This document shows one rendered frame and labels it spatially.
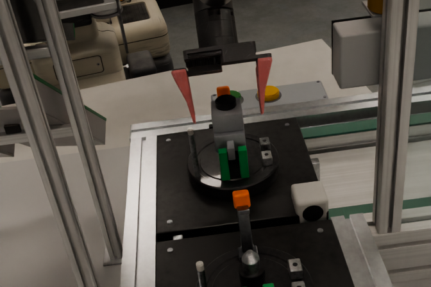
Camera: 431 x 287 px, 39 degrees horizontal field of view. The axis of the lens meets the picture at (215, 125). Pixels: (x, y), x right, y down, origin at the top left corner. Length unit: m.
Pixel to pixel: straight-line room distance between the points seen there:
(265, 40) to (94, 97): 2.17
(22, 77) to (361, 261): 0.47
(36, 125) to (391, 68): 0.38
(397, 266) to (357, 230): 0.09
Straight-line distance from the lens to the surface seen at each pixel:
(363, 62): 0.72
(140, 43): 1.87
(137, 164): 1.00
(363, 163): 1.03
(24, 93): 0.62
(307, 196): 0.85
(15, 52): 0.60
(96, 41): 1.59
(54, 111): 0.82
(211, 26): 0.86
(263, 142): 0.93
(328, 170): 1.01
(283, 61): 1.45
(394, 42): 0.68
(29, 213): 1.13
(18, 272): 1.03
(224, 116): 0.85
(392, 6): 0.66
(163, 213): 0.88
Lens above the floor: 1.55
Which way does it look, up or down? 34 degrees down
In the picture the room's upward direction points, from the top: 7 degrees counter-clockwise
